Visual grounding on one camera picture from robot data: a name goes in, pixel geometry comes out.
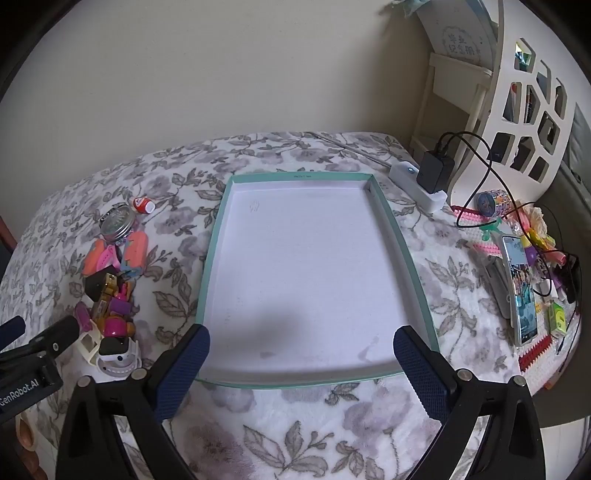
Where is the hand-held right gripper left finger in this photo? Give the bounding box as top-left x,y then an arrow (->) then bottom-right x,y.
55,323 -> 211,480

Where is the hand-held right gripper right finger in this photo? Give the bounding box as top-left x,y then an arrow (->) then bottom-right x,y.
392,325 -> 546,480

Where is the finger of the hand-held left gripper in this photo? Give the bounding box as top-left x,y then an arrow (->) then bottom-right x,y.
27,315 -> 81,359
0,316 -> 27,352

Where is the cream plastic toy frame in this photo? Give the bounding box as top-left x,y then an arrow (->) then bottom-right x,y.
75,330 -> 101,366

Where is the magenta toy figure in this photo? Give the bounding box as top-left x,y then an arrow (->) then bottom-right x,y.
103,318 -> 136,341

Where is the black cube toy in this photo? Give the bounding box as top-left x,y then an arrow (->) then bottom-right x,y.
84,272 -> 112,302

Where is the purple and pink toy piece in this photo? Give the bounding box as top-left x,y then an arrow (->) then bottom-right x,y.
108,284 -> 136,320

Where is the gold toy block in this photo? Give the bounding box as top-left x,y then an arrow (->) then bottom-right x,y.
99,273 -> 119,308

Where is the plain orange popsicle toy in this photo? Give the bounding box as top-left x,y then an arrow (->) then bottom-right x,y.
83,237 -> 112,278

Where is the orange and blue popsicle toy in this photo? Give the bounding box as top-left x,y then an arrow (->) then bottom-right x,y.
120,231 -> 149,280

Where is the green picture book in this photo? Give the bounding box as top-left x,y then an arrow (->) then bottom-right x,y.
194,173 -> 440,389

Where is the person's left hand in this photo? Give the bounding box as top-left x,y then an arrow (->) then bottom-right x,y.
14,413 -> 43,468

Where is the grey stapler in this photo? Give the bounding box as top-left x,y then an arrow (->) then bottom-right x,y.
480,255 -> 516,331

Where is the smartphone with lit screen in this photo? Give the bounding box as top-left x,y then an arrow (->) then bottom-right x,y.
502,234 -> 539,347

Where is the grey floral blanket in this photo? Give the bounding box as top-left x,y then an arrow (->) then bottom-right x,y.
0,131 -> 548,480

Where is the green eraser box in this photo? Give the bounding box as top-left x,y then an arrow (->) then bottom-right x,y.
547,302 -> 568,334

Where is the yellow and purple marker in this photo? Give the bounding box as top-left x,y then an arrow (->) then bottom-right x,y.
521,234 -> 542,269

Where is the white power strip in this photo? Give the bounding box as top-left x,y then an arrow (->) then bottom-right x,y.
388,161 -> 448,214

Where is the black power bank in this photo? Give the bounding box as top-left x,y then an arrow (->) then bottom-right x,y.
560,255 -> 581,304

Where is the colourful sticker tape roll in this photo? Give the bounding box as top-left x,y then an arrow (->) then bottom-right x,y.
475,188 -> 511,219

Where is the black charger plug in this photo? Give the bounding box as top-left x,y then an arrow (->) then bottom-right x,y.
417,151 -> 456,195

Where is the white cut-out wooden shelf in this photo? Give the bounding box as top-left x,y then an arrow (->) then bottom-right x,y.
410,0 -> 583,191

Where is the white round-top album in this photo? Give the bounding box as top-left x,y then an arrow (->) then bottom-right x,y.
414,0 -> 496,71

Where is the black charging cable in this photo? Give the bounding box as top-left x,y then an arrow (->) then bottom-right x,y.
434,131 -> 580,356

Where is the white power strip cord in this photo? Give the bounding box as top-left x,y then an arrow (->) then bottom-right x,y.
313,131 -> 394,169

